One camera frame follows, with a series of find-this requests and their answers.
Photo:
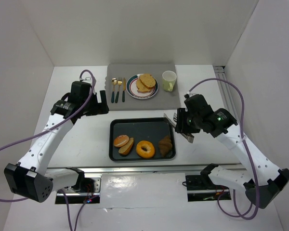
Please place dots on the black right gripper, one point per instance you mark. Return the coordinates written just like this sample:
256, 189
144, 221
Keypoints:
181, 123

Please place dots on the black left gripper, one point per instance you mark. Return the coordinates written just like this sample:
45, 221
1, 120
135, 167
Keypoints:
96, 107

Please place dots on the metal food tongs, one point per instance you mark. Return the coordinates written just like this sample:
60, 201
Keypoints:
189, 137

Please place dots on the large seeded bread slice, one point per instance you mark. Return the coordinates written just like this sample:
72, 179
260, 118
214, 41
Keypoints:
141, 88

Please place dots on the orange bagel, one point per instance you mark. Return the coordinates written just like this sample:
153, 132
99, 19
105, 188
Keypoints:
145, 149

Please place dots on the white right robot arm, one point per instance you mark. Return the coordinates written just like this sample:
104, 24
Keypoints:
263, 180

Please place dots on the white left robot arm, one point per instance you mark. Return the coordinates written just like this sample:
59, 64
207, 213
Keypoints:
29, 177

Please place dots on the small oval bread slice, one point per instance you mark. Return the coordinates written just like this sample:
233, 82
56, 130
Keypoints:
125, 150

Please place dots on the brown croissant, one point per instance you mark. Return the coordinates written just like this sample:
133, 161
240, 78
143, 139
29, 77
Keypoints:
165, 145

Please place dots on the sesame bun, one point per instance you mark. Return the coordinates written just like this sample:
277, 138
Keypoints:
121, 140

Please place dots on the white plate teal red rim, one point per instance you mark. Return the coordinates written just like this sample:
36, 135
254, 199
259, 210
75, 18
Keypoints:
133, 90

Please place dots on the black baking tray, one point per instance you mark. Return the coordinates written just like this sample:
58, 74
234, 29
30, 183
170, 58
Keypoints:
147, 129

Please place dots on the pale green mug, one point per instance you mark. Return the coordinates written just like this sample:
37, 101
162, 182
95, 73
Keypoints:
168, 80

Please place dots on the gold spoon green handle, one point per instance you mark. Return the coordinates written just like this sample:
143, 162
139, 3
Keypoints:
114, 82

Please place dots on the gold knife green handle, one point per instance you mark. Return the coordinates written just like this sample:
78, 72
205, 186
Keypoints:
123, 91

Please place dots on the gold fork green handle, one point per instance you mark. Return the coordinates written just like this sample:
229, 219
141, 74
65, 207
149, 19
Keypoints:
119, 83

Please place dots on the aluminium front rail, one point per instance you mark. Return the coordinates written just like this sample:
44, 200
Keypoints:
143, 170

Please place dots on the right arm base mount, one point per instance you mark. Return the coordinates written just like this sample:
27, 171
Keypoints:
199, 191

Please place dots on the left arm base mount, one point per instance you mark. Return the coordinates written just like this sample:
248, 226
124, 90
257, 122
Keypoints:
88, 193

